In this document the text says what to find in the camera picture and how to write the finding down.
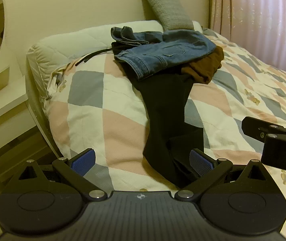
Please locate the pink curtain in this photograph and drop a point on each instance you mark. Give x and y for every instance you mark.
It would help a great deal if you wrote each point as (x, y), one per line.
(258, 17)

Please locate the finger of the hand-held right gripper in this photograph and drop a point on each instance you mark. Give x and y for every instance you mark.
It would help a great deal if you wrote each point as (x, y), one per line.
(253, 128)

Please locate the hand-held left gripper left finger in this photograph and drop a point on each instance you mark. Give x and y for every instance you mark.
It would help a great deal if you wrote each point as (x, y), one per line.
(82, 162)

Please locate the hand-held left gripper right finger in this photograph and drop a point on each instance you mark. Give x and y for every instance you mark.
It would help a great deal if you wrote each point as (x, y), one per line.
(201, 163)

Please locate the checkered pastel quilt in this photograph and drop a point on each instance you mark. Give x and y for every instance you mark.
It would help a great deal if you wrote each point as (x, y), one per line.
(95, 120)

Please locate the brown garment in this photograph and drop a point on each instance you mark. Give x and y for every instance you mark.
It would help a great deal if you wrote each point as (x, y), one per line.
(205, 65)

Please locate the black pants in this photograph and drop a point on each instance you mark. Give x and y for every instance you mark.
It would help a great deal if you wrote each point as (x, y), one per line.
(168, 105)

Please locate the light blue jeans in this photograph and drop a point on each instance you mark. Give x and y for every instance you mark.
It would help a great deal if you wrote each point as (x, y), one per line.
(158, 55)

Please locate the cream quilted pillow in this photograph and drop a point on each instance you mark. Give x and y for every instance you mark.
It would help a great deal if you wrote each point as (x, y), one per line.
(57, 42)

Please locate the grey woven pillow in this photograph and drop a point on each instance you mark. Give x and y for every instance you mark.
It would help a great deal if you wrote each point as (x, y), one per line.
(168, 10)

